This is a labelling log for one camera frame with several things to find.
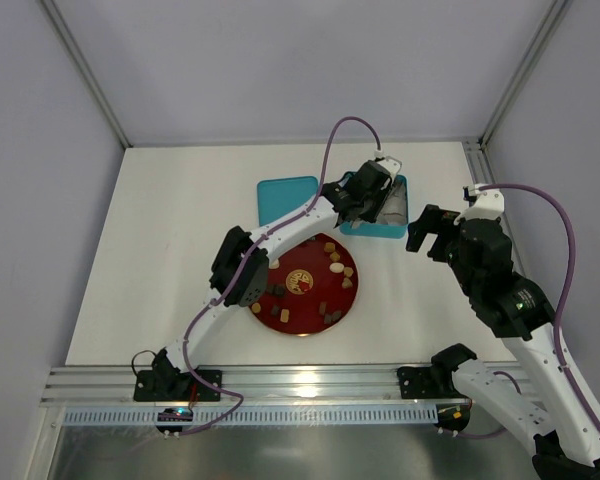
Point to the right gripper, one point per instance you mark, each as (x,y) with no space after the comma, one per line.
(431,229)

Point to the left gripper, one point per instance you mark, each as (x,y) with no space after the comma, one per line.
(381,195)

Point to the metal serving tongs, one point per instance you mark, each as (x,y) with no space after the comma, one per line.
(394,212)

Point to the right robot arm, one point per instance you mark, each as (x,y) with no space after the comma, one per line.
(560,437)

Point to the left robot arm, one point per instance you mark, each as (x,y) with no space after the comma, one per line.
(239,273)

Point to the white oval swirl chocolate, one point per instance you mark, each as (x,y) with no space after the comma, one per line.
(336,267)

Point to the caramel heart chocolate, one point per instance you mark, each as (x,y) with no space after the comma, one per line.
(347,283)

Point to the teal tin box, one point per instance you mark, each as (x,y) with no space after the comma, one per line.
(364,229)

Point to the teal tin lid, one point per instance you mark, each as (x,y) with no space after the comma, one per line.
(279,197)

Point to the red round plate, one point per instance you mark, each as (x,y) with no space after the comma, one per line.
(285,308)

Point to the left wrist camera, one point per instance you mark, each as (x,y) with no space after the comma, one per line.
(390,164)

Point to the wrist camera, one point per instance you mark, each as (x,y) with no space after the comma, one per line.
(390,164)
(484,202)

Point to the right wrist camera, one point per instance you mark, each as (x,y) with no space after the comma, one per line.
(484,202)

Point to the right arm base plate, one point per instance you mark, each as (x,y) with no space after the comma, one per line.
(417,383)

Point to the aluminium rail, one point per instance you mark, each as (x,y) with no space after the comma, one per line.
(257,383)

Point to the slotted cable duct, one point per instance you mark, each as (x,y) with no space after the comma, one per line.
(253,415)

